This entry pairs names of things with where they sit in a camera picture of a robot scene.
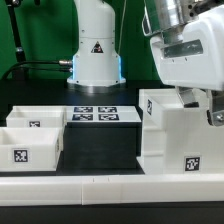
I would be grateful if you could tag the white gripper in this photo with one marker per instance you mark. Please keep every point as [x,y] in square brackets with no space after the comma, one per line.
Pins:
[202,66]

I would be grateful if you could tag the white front drawer tray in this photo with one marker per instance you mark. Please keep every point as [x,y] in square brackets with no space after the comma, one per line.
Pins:
[29,149]

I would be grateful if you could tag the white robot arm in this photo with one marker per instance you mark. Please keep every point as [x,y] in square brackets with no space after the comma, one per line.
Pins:
[97,65]

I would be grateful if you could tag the white L-shaped border fence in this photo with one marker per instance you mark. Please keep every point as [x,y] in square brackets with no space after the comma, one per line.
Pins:
[118,189]

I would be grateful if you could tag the white drawer housing box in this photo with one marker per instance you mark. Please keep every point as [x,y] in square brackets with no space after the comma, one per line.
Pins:
[176,139]

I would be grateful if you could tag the black camera stand pole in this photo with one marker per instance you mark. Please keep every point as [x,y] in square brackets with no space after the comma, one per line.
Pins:
[18,72]

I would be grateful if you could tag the white drawer tray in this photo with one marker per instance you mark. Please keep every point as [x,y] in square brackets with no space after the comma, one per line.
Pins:
[29,149]
[37,116]

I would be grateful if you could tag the white rear drawer tray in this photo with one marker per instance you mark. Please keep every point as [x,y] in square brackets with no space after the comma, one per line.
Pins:
[37,116]

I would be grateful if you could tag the white marker tag plate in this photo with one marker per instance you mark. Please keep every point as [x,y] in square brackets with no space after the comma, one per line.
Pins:
[102,114]

